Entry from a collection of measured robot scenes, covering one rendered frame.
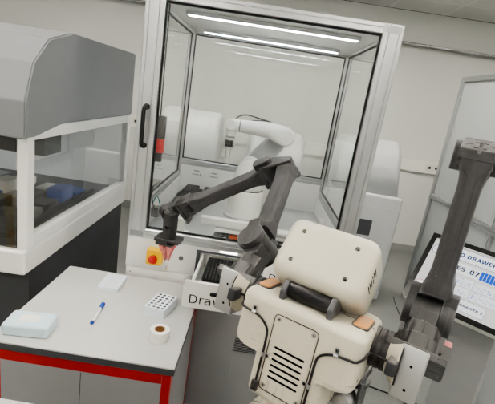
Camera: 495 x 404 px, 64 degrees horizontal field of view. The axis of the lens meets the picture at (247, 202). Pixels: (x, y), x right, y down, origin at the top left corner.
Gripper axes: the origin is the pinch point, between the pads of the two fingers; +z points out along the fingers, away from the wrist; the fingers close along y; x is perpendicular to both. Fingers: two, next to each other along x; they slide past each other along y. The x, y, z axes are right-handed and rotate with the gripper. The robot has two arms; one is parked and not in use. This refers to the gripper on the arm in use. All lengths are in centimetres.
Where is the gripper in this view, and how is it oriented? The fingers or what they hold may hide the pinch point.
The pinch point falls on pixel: (167, 258)
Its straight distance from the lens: 163.7
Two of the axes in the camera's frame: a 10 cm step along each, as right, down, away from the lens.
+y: -9.7, -2.0, 1.7
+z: -1.4, 9.5, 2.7
